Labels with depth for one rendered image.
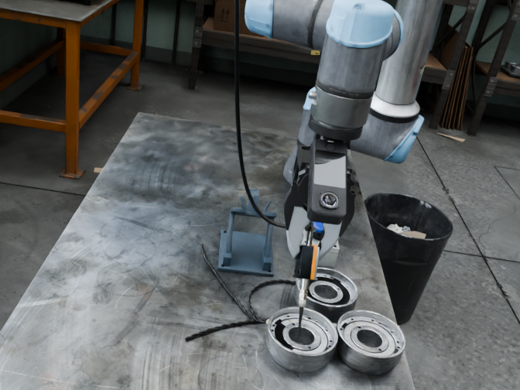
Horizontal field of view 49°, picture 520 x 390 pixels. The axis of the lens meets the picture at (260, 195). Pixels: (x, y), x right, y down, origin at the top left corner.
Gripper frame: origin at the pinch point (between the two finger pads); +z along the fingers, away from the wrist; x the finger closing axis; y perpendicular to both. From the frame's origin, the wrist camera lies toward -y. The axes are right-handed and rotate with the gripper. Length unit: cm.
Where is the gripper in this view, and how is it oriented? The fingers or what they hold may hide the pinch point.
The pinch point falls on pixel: (307, 254)
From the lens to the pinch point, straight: 83.6
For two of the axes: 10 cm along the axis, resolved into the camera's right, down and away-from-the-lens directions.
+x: -9.9, -1.3, -0.9
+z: -1.6, 8.7, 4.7
